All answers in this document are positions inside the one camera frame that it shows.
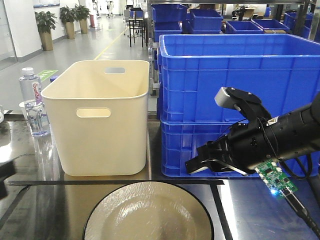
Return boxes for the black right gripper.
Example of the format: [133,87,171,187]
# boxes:
[185,117,278,176]

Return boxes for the beige plate black rim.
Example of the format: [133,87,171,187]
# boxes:
[82,181,215,240]

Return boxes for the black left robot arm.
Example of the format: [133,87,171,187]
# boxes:
[0,159,16,200]

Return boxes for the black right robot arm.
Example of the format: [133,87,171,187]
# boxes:
[185,87,320,175]

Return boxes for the lower blue plastic crate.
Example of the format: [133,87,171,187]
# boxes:
[159,119,320,178]

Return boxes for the green circuit board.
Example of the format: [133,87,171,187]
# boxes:
[254,160,298,199]

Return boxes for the large blue plastic crate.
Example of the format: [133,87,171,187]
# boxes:
[158,34,320,124]

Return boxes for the cream plastic bin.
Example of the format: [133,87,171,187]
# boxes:
[41,60,149,177]

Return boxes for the white paper cup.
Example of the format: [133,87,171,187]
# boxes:
[19,99,34,122]

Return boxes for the potted plant far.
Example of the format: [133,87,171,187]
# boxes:
[74,4,90,34]

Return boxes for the potted plant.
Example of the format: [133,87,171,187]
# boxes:
[74,4,90,34]
[34,11,57,51]
[59,5,76,40]

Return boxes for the clear water bottle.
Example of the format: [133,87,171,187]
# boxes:
[19,67,50,137]

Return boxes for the potted plant middle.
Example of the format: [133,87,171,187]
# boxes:
[59,5,76,40]

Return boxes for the potted plant near left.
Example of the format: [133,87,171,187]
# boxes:
[34,11,57,51]

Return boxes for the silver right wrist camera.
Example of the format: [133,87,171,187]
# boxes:
[214,86,272,122]

